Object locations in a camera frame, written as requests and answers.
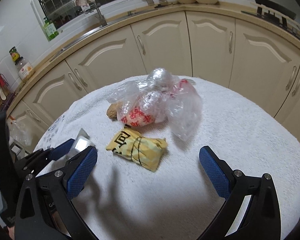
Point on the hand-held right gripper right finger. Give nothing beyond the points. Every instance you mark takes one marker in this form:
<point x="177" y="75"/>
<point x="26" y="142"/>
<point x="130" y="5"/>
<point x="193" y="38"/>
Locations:
<point x="215" y="172"/>

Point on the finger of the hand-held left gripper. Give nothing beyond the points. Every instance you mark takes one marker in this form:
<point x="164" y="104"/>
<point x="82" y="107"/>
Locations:
<point x="61" y="151"/>

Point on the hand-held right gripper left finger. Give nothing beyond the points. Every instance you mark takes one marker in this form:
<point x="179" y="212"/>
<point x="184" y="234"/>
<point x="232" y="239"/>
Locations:
<point x="81" y="175"/>

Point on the silver wrapper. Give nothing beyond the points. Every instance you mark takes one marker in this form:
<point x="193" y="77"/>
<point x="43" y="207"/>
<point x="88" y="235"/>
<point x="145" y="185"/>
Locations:
<point x="81" y="143"/>

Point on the yellow snack packet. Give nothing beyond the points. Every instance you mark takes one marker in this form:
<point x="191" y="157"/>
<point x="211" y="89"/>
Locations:
<point x="137" y="147"/>

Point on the floral tablecloth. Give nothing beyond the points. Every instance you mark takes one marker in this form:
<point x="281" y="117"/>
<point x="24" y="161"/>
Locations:
<point x="51" y="130"/>

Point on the white towel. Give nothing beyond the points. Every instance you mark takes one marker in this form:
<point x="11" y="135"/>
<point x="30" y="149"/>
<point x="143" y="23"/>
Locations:
<point x="190" y="180"/>

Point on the hanging clear plastic bag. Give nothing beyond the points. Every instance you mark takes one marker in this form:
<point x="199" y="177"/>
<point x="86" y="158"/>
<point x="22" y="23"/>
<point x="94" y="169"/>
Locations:
<point x="20" y="132"/>

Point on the purple utensil holder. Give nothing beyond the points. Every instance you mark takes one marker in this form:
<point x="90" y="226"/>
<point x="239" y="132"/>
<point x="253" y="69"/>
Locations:
<point x="11" y="97"/>

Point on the white plastic spoon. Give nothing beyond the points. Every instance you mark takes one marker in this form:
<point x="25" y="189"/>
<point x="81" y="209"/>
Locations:
<point x="1" y="91"/>

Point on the clear bag red print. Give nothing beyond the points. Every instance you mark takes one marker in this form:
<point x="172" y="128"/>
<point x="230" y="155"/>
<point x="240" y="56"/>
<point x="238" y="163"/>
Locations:
<point x="140" y="115"/>

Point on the large clear plastic jar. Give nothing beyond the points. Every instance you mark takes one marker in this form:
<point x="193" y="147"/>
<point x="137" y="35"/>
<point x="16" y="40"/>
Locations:
<point x="25" y="68"/>

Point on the small yellow label jar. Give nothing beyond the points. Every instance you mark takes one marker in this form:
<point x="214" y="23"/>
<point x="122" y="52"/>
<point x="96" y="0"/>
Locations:
<point x="14" y="53"/>

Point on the crumpled clear plastic bag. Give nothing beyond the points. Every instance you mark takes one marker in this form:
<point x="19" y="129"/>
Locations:
<point x="150" y="80"/>

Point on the green glass bottle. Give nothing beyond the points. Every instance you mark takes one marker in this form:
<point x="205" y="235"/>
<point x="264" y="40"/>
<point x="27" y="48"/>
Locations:
<point x="50" y="30"/>

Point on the stainless steel sink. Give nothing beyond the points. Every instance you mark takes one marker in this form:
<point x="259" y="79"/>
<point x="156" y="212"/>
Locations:
<point x="90" y="31"/>

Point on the cream base cabinet run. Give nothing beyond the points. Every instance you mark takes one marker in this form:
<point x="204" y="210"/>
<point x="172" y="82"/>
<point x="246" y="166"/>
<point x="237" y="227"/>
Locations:
<point x="165" y="45"/>

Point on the steel faucet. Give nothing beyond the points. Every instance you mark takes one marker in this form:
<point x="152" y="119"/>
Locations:
<point x="100" y="15"/>

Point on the pink dish cloth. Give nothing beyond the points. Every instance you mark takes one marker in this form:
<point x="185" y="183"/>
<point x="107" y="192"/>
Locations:
<point x="83" y="0"/>

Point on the black cooktop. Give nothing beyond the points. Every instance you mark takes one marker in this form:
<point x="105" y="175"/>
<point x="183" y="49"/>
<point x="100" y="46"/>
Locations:
<point x="265" y="16"/>

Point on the shallow beige bowl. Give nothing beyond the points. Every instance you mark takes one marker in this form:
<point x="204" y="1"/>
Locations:
<point x="206" y="1"/>

